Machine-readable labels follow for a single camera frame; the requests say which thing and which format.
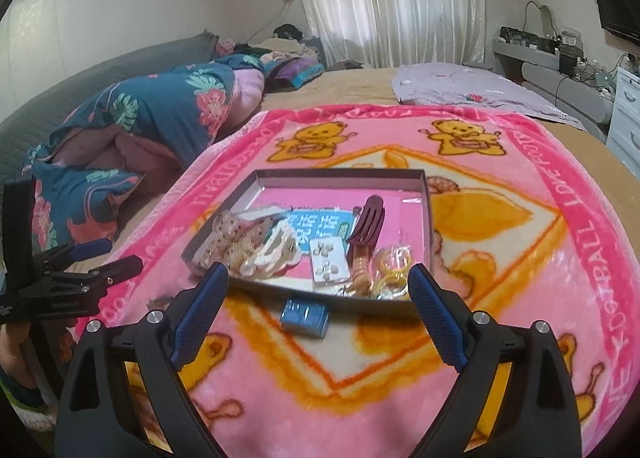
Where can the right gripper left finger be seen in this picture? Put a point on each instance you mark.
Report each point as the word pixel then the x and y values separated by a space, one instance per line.
pixel 193 312

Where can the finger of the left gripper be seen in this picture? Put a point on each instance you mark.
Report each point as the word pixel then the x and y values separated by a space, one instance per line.
pixel 67 254
pixel 61 295

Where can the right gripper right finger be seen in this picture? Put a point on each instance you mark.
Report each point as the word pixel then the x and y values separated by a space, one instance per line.
pixel 443 314

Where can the sheer speckled bow hair accessory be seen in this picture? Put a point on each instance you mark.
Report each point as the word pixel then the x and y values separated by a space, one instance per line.
pixel 234 242

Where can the yellow hair ties bag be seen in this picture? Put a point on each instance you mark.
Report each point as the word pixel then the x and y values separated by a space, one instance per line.
pixel 391 265

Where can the orange spiral hair clip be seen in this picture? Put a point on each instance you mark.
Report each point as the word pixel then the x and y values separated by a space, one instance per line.
pixel 361 277

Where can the white comb hair clip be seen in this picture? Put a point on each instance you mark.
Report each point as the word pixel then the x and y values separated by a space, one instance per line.
pixel 279 252

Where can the small blue box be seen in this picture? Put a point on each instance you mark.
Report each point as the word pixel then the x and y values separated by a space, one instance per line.
pixel 308 318

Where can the maroon oval hair clip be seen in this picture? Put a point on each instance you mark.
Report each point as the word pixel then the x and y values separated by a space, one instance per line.
pixel 369 224

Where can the earring card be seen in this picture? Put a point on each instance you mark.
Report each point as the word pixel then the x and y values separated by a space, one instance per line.
pixel 329 264

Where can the person's left hand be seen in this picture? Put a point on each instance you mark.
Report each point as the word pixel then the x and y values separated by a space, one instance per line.
pixel 12 360

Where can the blue floral pillow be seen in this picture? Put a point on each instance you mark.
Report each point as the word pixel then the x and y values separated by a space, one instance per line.
pixel 74 206

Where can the shallow cardboard box tray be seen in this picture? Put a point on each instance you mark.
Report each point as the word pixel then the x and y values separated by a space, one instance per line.
pixel 326 203

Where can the grey padded headboard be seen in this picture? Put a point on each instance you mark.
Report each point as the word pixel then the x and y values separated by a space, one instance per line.
pixel 31 124

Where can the blue floral quilt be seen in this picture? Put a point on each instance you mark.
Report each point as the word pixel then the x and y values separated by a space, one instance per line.
pixel 153 124

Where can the tan bed sheet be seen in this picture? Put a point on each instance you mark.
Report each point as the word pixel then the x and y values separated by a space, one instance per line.
pixel 356 88

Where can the lilac sheet on bed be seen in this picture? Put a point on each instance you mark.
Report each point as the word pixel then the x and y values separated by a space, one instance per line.
pixel 440 83

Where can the white drawer cabinet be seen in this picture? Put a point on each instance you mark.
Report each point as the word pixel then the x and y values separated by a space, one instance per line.
pixel 624 131

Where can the purple striped pillow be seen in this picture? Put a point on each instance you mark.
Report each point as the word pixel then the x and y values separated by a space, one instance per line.
pixel 291 74

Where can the grey bed footboard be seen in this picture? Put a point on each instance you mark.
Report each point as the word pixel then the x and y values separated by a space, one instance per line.
pixel 538 71

